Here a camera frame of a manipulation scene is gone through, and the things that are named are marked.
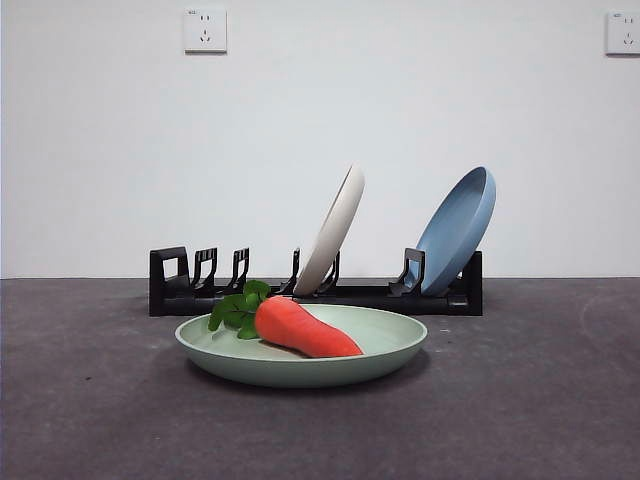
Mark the beige plate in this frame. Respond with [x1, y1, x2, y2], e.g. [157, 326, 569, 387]
[292, 162, 366, 296]

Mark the green plate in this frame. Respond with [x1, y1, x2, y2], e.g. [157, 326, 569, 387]
[174, 302, 429, 390]

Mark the blue plate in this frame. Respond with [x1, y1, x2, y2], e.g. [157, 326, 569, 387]
[414, 165, 498, 296]

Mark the white wall socket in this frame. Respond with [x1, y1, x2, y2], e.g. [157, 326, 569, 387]
[604, 10, 640, 56]
[183, 7, 228, 55]

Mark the orange carrot with green leaves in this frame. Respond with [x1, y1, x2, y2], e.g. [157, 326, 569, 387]
[207, 279, 365, 359]

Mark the black plate rack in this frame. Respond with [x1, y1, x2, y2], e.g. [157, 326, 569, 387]
[148, 244, 484, 317]

